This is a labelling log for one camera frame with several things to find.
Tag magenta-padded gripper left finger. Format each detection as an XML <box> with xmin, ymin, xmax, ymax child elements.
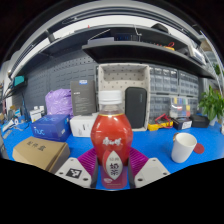
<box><xmin>54</xmin><ymin>147</ymin><xmax>100</xmax><ymax>190</ymax></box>

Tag brown cardboard box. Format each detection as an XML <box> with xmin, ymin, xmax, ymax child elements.
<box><xmin>12</xmin><ymin>135</ymin><xmax>71</xmax><ymax>174</ymax></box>

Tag flat black case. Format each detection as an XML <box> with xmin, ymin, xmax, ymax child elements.
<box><xmin>191</xmin><ymin>113</ymin><xmax>211</xmax><ymax>129</ymax></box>

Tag yellow multimeter with red leads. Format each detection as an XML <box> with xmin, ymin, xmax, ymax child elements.
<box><xmin>147</xmin><ymin>113</ymin><xmax>174</xmax><ymax>132</ymax></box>

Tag purple plastic bag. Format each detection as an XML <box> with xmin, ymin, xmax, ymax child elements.
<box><xmin>44</xmin><ymin>88</ymin><xmax>74</xmax><ymax>118</ymax></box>

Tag dark grey flat box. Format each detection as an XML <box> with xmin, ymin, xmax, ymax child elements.
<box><xmin>70</xmin><ymin>79</ymin><xmax>98</xmax><ymax>117</ymax></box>

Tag red drink bottle white cap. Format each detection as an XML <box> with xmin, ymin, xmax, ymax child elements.
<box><xmin>90</xmin><ymin>89</ymin><xmax>134</xmax><ymax>190</ymax></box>

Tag grey small-parts drawer cabinet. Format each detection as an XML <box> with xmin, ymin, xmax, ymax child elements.
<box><xmin>178</xmin><ymin>70</ymin><xmax>201</xmax><ymax>98</ymax></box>
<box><xmin>149</xmin><ymin>65</ymin><xmax>179</xmax><ymax>98</ymax></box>
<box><xmin>149</xmin><ymin>94</ymin><xmax>173</xmax><ymax>123</ymax></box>

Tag black box with white label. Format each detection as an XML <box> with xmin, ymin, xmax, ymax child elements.
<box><xmin>172</xmin><ymin>116</ymin><xmax>193</xmax><ymax>131</ymax></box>

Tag black wall shelf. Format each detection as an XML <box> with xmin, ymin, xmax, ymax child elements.
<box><xmin>81</xmin><ymin>24</ymin><xmax>216</xmax><ymax>81</ymax></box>

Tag white perforated tray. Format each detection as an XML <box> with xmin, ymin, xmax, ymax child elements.
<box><xmin>97</xmin><ymin>62</ymin><xmax>152</xmax><ymax>132</ymax></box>

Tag clear organizer box colourful parts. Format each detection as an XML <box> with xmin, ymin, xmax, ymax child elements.
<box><xmin>169</xmin><ymin>95</ymin><xmax>194</xmax><ymax>118</ymax></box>

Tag green potted plant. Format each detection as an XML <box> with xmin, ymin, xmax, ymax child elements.
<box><xmin>197</xmin><ymin>84</ymin><xmax>224</xmax><ymax>127</ymax></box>

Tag flat round red coaster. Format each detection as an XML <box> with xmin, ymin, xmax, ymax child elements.
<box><xmin>193</xmin><ymin>142</ymin><xmax>206</xmax><ymax>155</ymax></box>

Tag blue cardboard box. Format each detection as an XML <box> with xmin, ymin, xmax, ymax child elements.
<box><xmin>30</xmin><ymin>114</ymin><xmax>72</xmax><ymax>143</ymax></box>

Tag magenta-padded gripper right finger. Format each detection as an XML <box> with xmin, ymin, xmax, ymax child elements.
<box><xmin>127</xmin><ymin>146</ymin><xmax>171</xmax><ymax>189</ymax></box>

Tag white cup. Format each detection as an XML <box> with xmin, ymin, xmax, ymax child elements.
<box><xmin>170</xmin><ymin>132</ymin><xmax>198</xmax><ymax>164</ymax></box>

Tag small white box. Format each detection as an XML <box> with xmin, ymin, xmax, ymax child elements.
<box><xmin>69</xmin><ymin>112</ymin><xmax>100</xmax><ymax>138</ymax></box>

